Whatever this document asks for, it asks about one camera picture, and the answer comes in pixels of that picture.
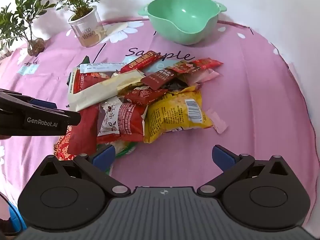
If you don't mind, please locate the orange-red bar packet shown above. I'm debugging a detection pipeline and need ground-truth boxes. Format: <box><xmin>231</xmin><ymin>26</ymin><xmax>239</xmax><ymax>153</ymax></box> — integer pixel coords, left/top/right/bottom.
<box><xmin>120</xmin><ymin>51</ymin><xmax>164</xmax><ymax>73</ymax></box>

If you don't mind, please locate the yellow snack bag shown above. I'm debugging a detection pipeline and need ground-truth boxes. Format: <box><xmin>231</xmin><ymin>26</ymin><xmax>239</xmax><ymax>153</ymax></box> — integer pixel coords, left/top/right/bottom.
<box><xmin>144</xmin><ymin>86</ymin><xmax>213</xmax><ymax>143</ymax></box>

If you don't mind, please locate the plant in glass vase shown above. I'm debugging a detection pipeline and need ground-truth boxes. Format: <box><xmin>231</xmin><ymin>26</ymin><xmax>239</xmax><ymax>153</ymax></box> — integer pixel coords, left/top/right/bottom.
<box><xmin>0</xmin><ymin>0</ymin><xmax>57</xmax><ymax>57</ymax></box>

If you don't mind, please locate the bright red packet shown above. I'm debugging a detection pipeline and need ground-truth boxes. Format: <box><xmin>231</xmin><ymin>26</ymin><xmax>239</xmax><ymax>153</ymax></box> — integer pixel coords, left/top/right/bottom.
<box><xmin>167</xmin><ymin>58</ymin><xmax>224</xmax><ymax>75</ymax></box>

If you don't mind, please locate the red and white snack bag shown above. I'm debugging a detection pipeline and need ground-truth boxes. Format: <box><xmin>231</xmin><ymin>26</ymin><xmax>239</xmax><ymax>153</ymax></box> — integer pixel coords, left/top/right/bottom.
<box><xmin>96</xmin><ymin>96</ymin><xmax>149</xmax><ymax>143</ymax></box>

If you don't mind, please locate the pink snack packet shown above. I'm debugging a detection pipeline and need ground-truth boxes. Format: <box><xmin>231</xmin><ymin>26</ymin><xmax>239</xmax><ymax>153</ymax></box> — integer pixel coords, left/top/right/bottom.
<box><xmin>186</xmin><ymin>69</ymin><xmax>221</xmax><ymax>85</ymax></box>

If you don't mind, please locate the dark red packet white print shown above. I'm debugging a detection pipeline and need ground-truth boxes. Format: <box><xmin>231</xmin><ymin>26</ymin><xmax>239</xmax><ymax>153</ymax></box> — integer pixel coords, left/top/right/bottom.
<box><xmin>140</xmin><ymin>67</ymin><xmax>179</xmax><ymax>91</ymax></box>

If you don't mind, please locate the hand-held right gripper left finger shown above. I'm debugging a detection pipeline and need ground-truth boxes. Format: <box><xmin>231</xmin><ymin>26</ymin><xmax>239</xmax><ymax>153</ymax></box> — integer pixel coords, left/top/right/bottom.
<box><xmin>34</xmin><ymin>144</ymin><xmax>131</xmax><ymax>197</ymax></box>

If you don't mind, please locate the potted plant in white cup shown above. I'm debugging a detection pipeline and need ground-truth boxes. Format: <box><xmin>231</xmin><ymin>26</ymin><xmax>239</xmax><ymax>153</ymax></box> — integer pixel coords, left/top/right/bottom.
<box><xmin>49</xmin><ymin>0</ymin><xmax>103</xmax><ymax>48</ymax></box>

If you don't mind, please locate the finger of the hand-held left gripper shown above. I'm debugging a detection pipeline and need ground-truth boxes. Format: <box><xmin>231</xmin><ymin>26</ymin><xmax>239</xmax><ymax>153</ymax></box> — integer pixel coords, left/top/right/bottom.
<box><xmin>0</xmin><ymin>89</ymin><xmax>68</xmax><ymax>117</ymax></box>

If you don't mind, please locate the cream snack packet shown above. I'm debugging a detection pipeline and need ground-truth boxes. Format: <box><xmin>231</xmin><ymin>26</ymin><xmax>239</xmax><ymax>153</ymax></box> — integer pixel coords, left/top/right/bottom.
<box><xmin>68</xmin><ymin>69</ymin><xmax>145</xmax><ymax>112</ymax></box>

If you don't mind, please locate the green plastic bowl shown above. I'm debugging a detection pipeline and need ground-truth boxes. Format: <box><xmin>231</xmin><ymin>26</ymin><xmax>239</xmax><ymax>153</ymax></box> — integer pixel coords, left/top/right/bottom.
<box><xmin>138</xmin><ymin>0</ymin><xmax>227</xmax><ymax>45</ymax></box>

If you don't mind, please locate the long white packet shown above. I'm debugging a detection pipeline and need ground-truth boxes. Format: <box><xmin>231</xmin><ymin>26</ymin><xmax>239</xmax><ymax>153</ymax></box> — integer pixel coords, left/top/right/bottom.
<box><xmin>79</xmin><ymin>62</ymin><xmax>128</xmax><ymax>73</ymax></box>

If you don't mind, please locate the green snack packet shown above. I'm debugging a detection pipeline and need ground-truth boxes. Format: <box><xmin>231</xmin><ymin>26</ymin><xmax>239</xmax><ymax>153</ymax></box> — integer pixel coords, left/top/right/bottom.
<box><xmin>107</xmin><ymin>142</ymin><xmax>137</xmax><ymax>158</ymax></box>

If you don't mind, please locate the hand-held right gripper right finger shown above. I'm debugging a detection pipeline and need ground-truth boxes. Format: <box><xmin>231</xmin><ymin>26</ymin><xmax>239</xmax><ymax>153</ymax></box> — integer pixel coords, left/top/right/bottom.
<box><xmin>197</xmin><ymin>144</ymin><xmax>294</xmax><ymax>197</ymax></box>

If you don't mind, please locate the pink printed tablecloth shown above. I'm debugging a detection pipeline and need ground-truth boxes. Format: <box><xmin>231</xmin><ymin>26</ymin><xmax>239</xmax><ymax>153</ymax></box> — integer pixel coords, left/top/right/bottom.
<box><xmin>0</xmin><ymin>17</ymin><xmax>318</xmax><ymax>232</ymax></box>

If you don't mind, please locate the pale pink wrapper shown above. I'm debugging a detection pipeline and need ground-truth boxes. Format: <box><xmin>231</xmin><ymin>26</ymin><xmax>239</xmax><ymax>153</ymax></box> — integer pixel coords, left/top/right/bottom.
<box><xmin>205</xmin><ymin>108</ymin><xmax>228</xmax><ymax>134</ymax></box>

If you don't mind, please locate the small red packet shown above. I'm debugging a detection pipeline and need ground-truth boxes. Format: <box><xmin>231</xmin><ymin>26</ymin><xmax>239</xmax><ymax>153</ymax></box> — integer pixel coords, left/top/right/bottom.
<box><xmin>124</xmin><ymin>86</ymin><xmax>168</xmax><ymax>106</ymax></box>

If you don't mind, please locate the dark red packet gold pattern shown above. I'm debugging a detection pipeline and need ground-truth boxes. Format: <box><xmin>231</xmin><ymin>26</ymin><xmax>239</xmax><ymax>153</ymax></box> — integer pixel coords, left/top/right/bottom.
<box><xmin>55</xmin><ymin>105</ymin><xmax>100</xmax><ymax>161</ymax></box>

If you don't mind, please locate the red packet with white side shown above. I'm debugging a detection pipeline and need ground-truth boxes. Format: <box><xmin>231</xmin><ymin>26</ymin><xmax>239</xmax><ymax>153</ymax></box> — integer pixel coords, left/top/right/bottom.
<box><xmin>67</xmin><ymin>67</ymin><xmax>113</xmax><ymax>95</ymax></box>

